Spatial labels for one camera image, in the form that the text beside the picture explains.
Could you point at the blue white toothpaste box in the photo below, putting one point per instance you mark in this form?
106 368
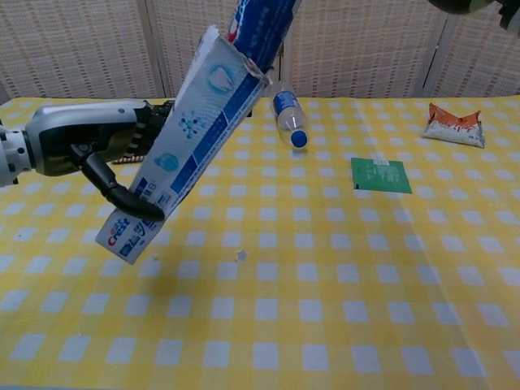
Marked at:
195 134

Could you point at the yellow white checked tablecloth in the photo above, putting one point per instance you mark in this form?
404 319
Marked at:
308 284

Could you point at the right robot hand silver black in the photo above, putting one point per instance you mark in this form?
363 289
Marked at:
463 5

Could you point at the orange white snack bag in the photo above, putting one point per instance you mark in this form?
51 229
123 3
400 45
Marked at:
455 128

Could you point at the blue white toothpaste tube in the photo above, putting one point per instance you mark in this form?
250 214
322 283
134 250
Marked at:
264 28

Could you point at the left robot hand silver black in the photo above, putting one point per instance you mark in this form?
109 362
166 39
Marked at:
81 130

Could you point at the clear plastic bottle blue label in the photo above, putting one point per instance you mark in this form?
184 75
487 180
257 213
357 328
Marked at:
289 111

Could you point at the green sachet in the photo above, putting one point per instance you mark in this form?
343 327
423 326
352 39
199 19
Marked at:
380 175

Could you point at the woven folding screen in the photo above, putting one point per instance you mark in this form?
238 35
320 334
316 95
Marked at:
365 48

